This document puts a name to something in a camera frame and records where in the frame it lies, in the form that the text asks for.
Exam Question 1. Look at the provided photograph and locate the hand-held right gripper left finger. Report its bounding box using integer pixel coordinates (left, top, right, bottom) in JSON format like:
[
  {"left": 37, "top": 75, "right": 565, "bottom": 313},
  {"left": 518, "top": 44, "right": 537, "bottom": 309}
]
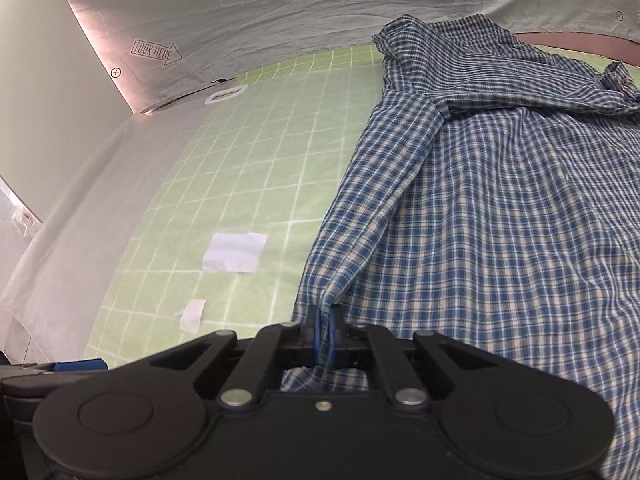
[{"left": 147, "top": 305, "right": 322, "bottom": 409}]

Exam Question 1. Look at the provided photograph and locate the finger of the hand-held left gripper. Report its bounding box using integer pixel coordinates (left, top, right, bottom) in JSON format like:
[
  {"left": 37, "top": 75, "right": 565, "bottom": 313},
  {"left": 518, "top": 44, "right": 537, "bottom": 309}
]
[{"left": 0, "top": 358, "right": 107, "bottom": 397}]

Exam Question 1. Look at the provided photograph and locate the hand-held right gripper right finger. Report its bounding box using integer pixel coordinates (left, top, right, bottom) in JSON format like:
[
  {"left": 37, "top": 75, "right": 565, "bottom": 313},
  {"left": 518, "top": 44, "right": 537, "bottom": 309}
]
[{"left": 322, "top": 307, "right": 507, "bottom": 409}]

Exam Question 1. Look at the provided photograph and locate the blue plaid shirt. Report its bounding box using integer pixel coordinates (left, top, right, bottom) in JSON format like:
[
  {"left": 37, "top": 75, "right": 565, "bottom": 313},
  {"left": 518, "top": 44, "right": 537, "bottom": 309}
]
[{"left": 280, "top": 14, "right": 640, "bottom": 480}]

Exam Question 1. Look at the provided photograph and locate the small white paper patch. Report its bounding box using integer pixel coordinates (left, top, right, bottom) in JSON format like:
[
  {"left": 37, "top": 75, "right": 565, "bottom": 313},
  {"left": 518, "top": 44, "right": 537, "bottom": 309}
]
[{"left": 179, "top": 299, "right": 207, "bottom": 332}]

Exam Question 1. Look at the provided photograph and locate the large white paper patch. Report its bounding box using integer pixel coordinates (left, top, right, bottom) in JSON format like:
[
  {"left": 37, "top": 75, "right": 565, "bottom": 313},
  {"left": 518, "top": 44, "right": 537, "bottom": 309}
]
[{"left": 201, "top": 232, "right": 267, "bottom": 275}]

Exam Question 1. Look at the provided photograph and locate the clear plastic strip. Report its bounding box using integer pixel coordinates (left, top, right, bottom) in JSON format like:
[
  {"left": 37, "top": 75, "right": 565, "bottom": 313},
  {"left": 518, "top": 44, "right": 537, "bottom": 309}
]
[{"left": 0, "top": 180, "right": 43, "bottom": 237}]

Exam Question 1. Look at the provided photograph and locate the translucent plastic sheet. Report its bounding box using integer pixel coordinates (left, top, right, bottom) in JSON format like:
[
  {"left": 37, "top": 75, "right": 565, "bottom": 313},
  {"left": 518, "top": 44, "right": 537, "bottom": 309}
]
[{"left": 0, "top": 77, "right": 371, "bottom": 366}]

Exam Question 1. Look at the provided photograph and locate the green checked mat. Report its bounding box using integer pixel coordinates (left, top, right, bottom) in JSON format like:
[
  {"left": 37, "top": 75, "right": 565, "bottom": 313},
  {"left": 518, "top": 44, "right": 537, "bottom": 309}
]
[{"left": 82, "top": 42, "right": 628, "bottom": 371}]

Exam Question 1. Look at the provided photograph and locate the white printed sheet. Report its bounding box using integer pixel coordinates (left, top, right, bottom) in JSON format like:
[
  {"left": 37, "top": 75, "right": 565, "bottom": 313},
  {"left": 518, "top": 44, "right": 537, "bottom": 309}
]
[{"left": 52, "top": 0, "right": 640, "bottom": 116}]

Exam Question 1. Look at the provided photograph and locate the pink board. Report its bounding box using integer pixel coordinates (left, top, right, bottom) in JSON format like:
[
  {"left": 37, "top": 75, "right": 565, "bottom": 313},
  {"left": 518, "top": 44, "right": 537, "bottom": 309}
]
[{"left": 512, "top": 30, "right": 640, "bottom": 68}]

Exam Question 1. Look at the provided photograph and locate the white oval ring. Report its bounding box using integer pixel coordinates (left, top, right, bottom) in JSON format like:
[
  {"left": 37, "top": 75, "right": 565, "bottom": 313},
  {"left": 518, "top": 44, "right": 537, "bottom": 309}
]
[{"left": 206, "top": 85, "right": 249, "bottom": 105}]

